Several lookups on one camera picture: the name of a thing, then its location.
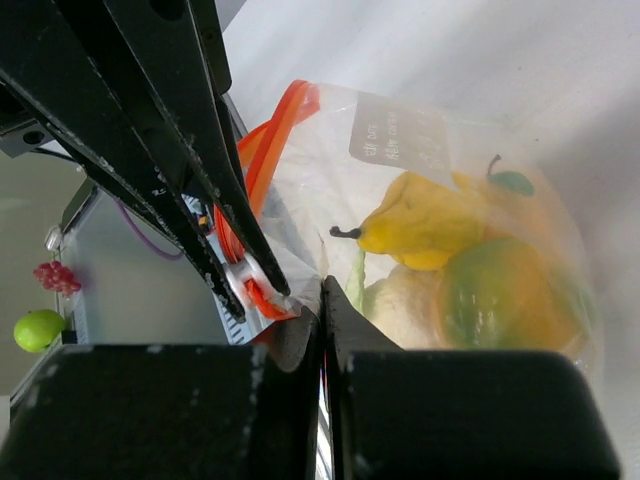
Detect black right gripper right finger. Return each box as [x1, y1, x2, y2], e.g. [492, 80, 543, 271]
[323, 277, 622, 479]

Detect red toy grape bunch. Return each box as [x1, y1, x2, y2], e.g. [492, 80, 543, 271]
[33, 260, 82, 297]

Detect green toy lime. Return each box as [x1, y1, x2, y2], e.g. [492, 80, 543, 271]
[14, 309, 66, 353]

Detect yellow orange round fruit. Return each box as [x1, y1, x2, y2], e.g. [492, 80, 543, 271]
[329, 172, 488, 271]

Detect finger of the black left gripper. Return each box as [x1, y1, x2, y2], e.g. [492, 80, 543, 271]
[1, 1, 245, 319]
[106, 1, 290, 295]

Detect white cauliflower with green leaves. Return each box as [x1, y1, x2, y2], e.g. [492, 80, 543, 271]
[344, 251, 452, 350]

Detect green orange mango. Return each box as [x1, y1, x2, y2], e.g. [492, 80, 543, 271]
[432, 238, 590, 356]

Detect clear zip bag orange zipper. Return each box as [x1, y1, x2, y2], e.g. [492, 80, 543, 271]
[214, 80, 604, 379]

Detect orange fruit with leaf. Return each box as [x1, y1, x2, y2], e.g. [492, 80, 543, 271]
[452, 156, 567, 248]

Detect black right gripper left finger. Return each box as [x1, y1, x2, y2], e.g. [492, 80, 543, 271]
[1, 311, 321, 479]

